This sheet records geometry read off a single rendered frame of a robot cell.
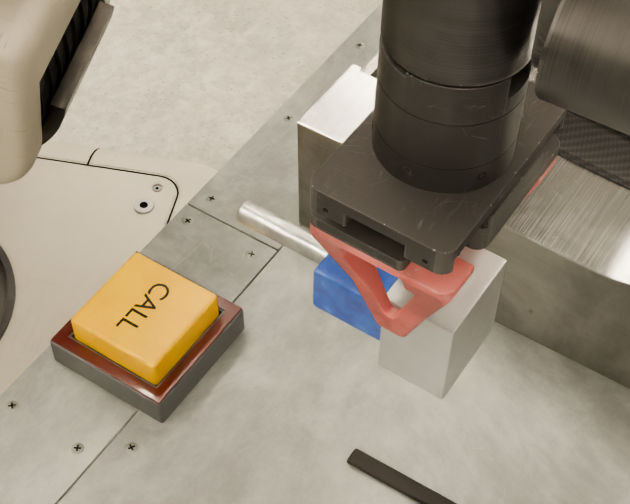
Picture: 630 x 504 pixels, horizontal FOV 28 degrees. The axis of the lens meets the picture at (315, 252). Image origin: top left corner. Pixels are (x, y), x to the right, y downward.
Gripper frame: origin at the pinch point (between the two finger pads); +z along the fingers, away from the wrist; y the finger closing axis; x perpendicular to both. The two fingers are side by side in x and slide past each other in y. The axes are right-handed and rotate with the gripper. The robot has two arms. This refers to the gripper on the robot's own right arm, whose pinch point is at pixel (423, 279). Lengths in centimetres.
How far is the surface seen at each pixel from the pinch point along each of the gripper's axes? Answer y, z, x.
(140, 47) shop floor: 85, 97, 96
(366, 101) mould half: 14.0, 6.3, 11.5
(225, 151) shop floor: 73, 97, 69
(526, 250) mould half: 10.4, 7.7, -1.1
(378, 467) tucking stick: -1.9, 14.7, 0.2
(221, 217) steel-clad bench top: 8.0, 15.5, 18.2
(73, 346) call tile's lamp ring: -5.8, 13.4, 18.2
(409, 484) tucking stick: -1.9, 14.6, -1.7
